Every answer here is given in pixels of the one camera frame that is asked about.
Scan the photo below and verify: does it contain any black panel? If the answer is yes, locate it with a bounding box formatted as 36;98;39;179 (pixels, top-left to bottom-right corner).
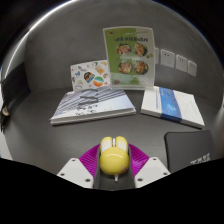
1;61;32;111

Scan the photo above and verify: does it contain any white sticker card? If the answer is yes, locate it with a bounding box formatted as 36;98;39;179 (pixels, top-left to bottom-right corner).
69;59;112;92

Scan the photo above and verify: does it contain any green menu sign stand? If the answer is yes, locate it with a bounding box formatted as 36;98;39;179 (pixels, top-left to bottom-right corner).
102;25;156;91

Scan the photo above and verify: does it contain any white book with blue band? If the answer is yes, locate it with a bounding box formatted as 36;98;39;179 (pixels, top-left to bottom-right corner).
139;85;206;130

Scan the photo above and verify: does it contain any yellow computer mouse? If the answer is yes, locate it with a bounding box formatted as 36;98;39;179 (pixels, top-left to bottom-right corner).
98;135;131;183

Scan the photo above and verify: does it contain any row of white wall sockets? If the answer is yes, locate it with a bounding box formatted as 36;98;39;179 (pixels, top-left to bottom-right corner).
153;47;198;78

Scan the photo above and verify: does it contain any black mouse pad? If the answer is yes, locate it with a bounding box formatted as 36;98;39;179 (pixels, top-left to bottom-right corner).
163;129;217;174

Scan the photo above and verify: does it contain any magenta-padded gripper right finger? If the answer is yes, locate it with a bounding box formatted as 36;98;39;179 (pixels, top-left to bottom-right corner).
128;143;172;189

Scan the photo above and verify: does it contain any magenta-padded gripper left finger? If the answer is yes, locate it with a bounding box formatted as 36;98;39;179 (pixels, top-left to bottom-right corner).
56;144;102;190

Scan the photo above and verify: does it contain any striped grey book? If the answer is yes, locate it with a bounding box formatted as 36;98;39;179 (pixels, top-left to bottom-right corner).
49;87;137;127

